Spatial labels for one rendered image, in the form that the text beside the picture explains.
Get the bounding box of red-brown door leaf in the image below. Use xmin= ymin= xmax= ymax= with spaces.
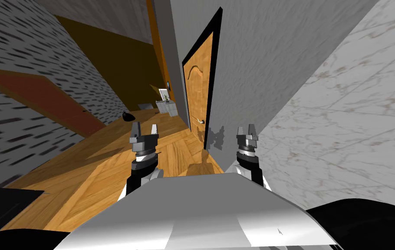
xmin=0 ymin=66 xmax=107 ymax=138

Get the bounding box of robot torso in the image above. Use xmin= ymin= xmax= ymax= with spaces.
xmin=54 ymin=172 xmax=344 ymax=250

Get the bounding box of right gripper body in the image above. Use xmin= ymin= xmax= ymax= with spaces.
xmin=236 ymin=135 xmax=259 ymax=150

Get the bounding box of white cabinet with plant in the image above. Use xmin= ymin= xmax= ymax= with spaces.
xmin=155 ymin=88 xmax=178 ymax=117

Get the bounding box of wooden door leaf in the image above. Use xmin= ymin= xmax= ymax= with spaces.
xmin=183 ymin=32 xmax=214 ymax=143

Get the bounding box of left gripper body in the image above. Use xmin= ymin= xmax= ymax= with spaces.
xmin=129 ymin=134 xmax=159 ymax=153

